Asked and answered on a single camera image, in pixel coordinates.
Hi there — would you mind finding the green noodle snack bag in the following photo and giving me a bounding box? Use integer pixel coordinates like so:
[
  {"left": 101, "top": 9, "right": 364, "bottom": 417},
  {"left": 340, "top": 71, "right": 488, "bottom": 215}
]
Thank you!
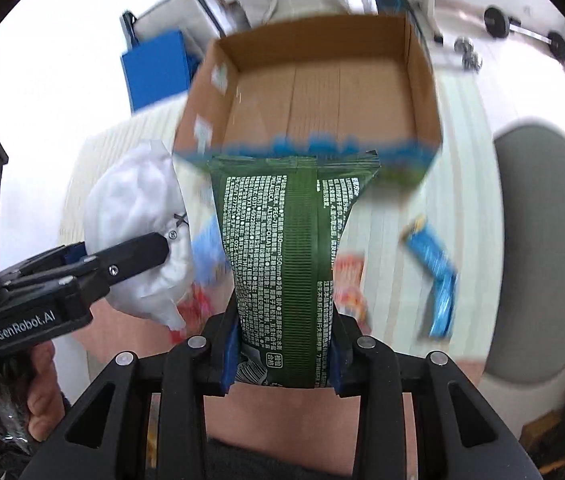
[{"left": 209, "top": 153, "right": 380, "bottom": 389}]

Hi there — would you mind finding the black dumbbell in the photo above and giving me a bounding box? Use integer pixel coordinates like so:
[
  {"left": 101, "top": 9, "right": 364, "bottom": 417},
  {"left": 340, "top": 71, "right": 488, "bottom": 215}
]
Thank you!
[{"left": 483, "top": 6, "right": 565, "bottom": 62}]

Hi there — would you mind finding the blue snack bar wrapper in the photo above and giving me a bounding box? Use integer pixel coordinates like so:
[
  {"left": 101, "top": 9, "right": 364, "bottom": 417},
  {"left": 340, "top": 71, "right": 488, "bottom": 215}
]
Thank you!
[{"left": 402, "top": 216, "right": 457, "bottom": 339}]

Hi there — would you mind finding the striped cream table mat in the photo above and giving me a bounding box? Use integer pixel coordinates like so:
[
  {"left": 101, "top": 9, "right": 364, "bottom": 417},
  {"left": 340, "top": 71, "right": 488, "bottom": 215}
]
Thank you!
[{"left": 59, "top": 64, "right": 509, "bottom": 480}]

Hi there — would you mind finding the white soft pillow pack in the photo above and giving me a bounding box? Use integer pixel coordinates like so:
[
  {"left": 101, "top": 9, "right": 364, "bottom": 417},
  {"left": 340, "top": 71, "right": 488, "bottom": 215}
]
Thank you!
[{"left": 84, "top": 141, "right": 194, "bottom": 330}]

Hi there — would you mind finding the grey round chair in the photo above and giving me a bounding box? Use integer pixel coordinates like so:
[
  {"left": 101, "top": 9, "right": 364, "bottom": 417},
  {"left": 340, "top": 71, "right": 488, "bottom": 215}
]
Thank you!
[{"left": 485, "top": 122, "right": 565, "bottom": 385}]

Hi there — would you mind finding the cardboard box with printed sides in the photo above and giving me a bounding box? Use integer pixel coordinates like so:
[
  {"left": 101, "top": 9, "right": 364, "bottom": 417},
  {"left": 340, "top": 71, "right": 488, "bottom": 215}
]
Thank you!
[{"left": 174, "top": 13, "right": 443, "bottom": 186}]

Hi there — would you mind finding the left human hand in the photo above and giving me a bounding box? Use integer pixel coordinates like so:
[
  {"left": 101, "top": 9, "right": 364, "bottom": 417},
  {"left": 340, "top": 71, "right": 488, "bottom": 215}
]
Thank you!
[{"left": 24, "top": 341, "right": 66, "bottom": 442}]

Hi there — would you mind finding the orange mushroom snack bag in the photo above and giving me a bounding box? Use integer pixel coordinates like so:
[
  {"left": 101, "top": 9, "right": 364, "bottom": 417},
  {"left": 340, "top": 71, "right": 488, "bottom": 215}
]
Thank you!
[{"left": 333, "top": 254, "right": 371, "bottom": 335}]

